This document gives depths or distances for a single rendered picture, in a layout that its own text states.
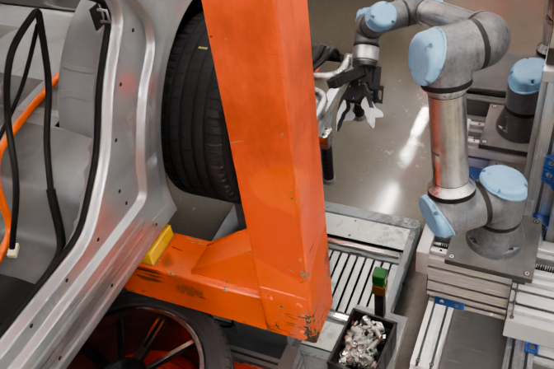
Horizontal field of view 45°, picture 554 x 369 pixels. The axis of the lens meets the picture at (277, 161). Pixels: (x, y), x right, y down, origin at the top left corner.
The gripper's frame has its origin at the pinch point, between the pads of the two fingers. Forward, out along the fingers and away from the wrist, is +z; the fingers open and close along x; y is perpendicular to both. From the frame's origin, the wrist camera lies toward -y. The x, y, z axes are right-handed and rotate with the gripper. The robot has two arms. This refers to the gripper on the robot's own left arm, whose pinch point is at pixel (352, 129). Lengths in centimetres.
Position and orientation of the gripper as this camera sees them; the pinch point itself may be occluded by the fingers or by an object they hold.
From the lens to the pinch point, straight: 188.1
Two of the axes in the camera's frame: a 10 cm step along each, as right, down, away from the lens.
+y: 8.1, 1.4, 5.7
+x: -5.7, 0.2, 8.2
